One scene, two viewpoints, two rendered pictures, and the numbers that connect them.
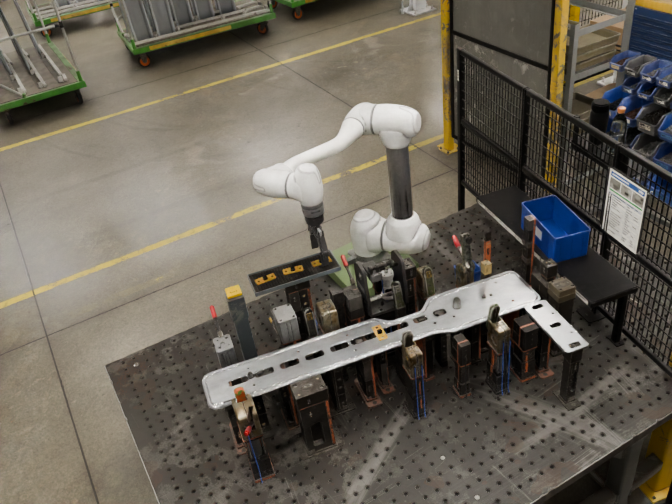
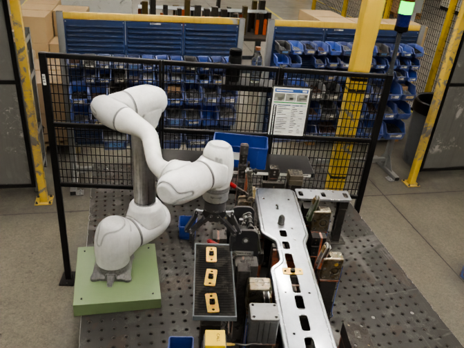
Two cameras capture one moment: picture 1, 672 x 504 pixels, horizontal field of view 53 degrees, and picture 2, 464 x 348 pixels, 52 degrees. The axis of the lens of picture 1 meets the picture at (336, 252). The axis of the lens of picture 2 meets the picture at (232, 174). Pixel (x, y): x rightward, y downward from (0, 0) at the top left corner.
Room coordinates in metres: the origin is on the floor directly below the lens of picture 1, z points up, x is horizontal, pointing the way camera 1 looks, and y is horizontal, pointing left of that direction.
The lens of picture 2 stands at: (1.98, 1.40, 2.26)
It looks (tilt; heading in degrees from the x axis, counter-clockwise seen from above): 29 degrees down; 280
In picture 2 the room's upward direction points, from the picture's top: 5 degrees clockwise
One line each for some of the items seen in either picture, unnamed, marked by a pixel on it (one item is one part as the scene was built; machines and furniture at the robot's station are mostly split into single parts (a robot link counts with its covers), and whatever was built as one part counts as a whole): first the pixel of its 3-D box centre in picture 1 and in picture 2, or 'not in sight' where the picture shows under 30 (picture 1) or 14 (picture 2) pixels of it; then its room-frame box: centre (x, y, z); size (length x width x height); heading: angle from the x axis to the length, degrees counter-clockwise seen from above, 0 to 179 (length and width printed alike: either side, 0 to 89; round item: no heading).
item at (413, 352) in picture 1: (414, 379); (325, 286); (1.80, -0.23, 0.87); 0.12 x 0.09 x 0.35; 15
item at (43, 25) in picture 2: not in sight; (58, 49); (5.36, -4.15, 0.52); 1.20 x 0.80 x 1.05; 112
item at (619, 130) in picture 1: (618, 131); (256, 64); (2.34, -1.17, 1.53); 0.06 x 0.06 x 0.20
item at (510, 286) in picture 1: (375, 336); (295, 275); (1.94, -0.11, 1.00); 1.38 x 0.22 x 0.02; 105
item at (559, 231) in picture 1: (553, 227); (239, 150); (2.35, -0.95, 1.09); 0.30 x 0.17 x 0.13; 9
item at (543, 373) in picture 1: (542, 343); not in sight; (1.92, -0.78, 0.84); 0.11 x 0.06 x 0.29; 15
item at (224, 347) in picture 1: (232, 374); not in sight; (1.96, 0.49, 0.88); 0.11 x 0.10 x 0.36; 15
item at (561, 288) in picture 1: (558, 317); (291, 200); (2.02, -0.87, 0.88); 0.08 x 0.08 x 0.36; 15
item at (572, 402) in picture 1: (570, 373); (338, 219); (1.75, -0.82, 0.84); 0.11 x 0.06 x 0.29; 15
